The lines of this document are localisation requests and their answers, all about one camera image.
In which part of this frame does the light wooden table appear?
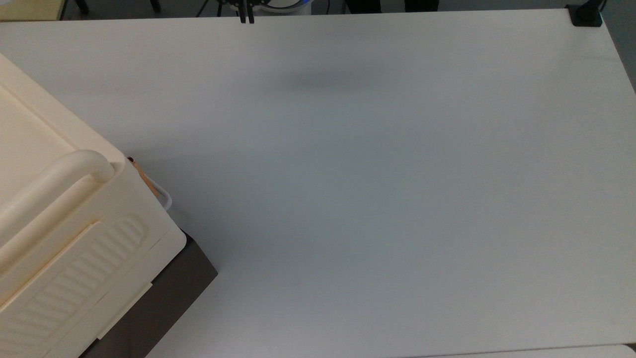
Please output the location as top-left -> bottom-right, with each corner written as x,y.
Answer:
0,0 -> 68,22

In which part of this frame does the cream cabinet door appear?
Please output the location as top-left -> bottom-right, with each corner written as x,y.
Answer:
126,156 -> 161,198

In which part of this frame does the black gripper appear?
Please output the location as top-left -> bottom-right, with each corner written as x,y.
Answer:
233,0 -> 258,24

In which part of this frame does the white loop handle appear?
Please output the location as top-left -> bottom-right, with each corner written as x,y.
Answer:
148,179 -> 172,211

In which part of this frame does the dark brown base block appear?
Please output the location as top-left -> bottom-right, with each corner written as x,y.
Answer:
79,230 -> 219,358

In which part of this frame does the cream plastic cabinet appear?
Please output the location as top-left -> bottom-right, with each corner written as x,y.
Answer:
0,52 -> 187,358

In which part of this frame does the black table clamp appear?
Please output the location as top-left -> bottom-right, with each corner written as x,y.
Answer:
566,0 -> 606,27

